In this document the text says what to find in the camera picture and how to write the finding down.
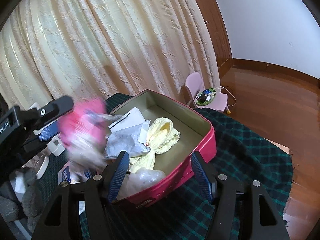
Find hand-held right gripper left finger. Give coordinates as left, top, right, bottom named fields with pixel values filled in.
left=31, top=151, right=131, bottom=240

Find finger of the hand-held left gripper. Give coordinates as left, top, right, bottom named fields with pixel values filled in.
left=21, top=123, right=62, bottom=156
left=19, top=95, right=75, bottom=130

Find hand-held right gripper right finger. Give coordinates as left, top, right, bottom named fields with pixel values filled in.
left=190, top=151, right=292, bottom=240

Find white cotton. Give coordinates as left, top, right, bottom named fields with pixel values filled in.
left=117, top=169, right=167, bottom=201

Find red storage box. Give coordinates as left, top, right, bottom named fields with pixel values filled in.
left=96, top=89, right=217, bottom=207

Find pink tasselled pouch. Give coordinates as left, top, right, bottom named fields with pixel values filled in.
left=58, top=99, right=111, bottom=171

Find pale cloth bag with strap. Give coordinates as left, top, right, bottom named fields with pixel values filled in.
left=104, top=120, right=153, bottom=159

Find white tissue pack blue label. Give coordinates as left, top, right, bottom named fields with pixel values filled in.
left=57, top=161, right=98, bottom=184

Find green plaid tablecloth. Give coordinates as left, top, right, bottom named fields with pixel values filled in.
left=32, top=92, right=294, bottom=240

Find yellow knit cloth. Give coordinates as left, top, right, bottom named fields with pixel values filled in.
left=129, top=117, right=181, bottom=174

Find grey plush toy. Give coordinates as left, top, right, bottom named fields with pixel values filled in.
left=0, top=167, right=46, bottom=233

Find white flat packet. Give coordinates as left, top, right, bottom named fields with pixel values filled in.
left=109, top=107, right=148, bottom=133

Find green tray of small items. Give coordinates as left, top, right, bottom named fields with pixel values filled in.
left=195, top=87, right=218, bottom=106

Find cream textured curtain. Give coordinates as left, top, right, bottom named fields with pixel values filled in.
left=0, top=0, right=222, bottom=111

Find pink child chair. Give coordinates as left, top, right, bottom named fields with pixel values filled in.
left=185, top=72, right=231, bottom=114

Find glass kettle white handle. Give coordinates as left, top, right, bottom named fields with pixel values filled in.
left=21, top=136, right=67, bottom=180

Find white floor cable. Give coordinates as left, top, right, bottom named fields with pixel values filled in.
left=220, top=86, right=237, bottom=106

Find wooden door frame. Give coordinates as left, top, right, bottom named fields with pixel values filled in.
left=185, top=0, right=234, bottom=81

